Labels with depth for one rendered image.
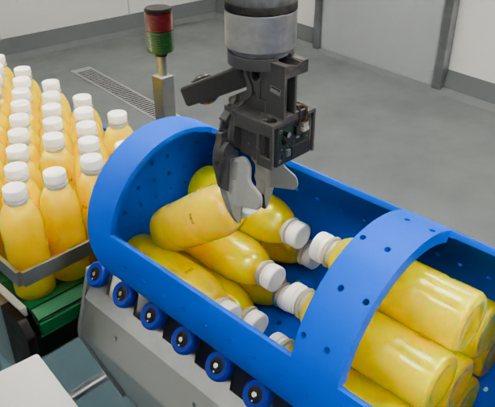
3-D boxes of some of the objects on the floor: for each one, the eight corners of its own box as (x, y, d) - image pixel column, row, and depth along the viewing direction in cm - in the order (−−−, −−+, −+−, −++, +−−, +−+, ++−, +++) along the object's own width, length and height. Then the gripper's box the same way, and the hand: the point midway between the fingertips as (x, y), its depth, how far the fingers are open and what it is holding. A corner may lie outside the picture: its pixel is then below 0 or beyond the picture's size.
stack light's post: (185, 401, 207) (161, 79, 149) (177, 395, 209) (150, 74, 152) (194, 395, 209) (174, 74, 152) (186, 388, 211) (163, 70, 154)
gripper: (257, 73, 60) (256, 255, 71) (332, 47, 67) (320, 216, 78) (197, 54, 65) (205, 226, 77) (272, 31, 72) (270, 191, 84)
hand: (246, 203), depth 79 cm, fingers closed on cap, 4 cm apart
